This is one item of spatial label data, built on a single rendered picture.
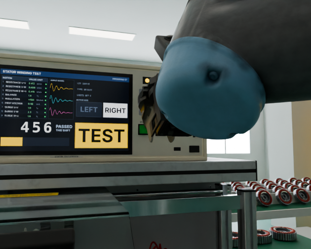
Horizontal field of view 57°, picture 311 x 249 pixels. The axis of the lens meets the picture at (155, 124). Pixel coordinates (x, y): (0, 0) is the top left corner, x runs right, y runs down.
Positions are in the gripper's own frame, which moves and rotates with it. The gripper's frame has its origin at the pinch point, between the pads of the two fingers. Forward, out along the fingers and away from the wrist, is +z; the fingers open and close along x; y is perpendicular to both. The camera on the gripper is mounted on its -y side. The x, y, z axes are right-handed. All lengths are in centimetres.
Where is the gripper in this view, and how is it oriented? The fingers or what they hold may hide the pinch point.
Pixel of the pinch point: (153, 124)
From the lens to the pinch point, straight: 53.7
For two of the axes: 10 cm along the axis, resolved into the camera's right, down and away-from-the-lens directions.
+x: 9.6, 0.2, 2.9
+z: -2.6, 4.9, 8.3
